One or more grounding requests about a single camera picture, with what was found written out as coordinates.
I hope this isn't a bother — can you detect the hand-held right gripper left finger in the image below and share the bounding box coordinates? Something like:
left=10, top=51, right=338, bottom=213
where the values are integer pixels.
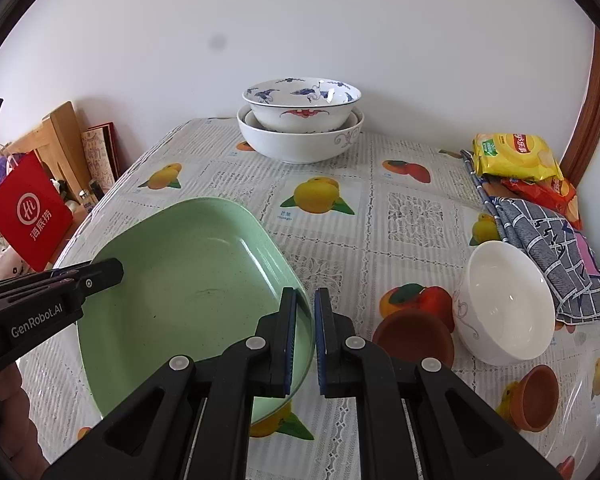
left=40, top=287, right=298, bottom=480

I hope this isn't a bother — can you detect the terracotta bowl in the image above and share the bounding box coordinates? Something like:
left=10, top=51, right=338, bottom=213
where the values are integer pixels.
left=497, top=364, right=561, bottom=433
left=371, top=308, right=455, bottom=368

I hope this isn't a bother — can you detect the pink paper tag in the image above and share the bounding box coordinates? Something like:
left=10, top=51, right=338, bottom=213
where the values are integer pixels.
left=572, top=232, right=600, bottom=278

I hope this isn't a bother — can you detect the small white scroll-pattern bowl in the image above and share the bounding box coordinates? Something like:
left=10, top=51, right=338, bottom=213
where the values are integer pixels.
left=452, top=240, right=556, bottom=366

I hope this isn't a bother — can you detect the blue and red patterned bowl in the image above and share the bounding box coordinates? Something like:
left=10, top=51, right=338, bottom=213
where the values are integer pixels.
left=242, top=77, right=362, bottom=133

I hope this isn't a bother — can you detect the red chip bag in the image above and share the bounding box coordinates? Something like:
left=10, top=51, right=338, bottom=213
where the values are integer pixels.
left=500, top=176, right=583, bottom=231

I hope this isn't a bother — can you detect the red paper bag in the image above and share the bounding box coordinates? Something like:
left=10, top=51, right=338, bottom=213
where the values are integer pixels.
left=0, top=152, right=74, bottom=272

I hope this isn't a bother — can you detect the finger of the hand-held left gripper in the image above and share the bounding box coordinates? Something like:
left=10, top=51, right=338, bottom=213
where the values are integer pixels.
left=0, top=258, right=125, bottom=322
left=0, top=262, right=92, bottom=304

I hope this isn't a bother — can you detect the grey checked cloth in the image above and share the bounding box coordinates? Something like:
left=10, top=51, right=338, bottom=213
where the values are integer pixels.
left=461, top=149, right=600, bottom=328

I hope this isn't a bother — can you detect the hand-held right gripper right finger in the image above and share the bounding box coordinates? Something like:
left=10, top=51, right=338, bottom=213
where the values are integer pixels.
left=314, top=287, right=563, bottom=480

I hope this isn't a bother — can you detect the large white scroll-pattern bowl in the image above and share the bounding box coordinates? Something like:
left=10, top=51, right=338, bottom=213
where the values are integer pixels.
left=236, top=106, right=365, bottom=164

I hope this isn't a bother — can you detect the green square plate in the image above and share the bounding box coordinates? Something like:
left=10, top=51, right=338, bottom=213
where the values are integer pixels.
left=76, top=197, right=316, bottom=423

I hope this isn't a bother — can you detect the person's left hand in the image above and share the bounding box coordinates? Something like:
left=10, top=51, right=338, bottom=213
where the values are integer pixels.
left=0, top=362, right=33, bottom=466

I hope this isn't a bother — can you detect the white plush toy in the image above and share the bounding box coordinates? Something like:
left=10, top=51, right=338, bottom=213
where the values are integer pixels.
left=0, top=242, right=23, bottom=286

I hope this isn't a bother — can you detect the yellow chip bag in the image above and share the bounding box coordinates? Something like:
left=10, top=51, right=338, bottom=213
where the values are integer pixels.
left=472, top=132, right=565, bottom=181

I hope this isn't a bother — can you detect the red framed book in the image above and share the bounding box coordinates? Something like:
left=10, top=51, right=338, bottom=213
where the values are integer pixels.
left=81, top=123, right=121, bottom=191

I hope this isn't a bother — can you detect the brown wooden door frame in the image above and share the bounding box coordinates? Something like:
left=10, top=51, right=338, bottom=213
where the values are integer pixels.
left=560, top=30, right=600, bottom=186

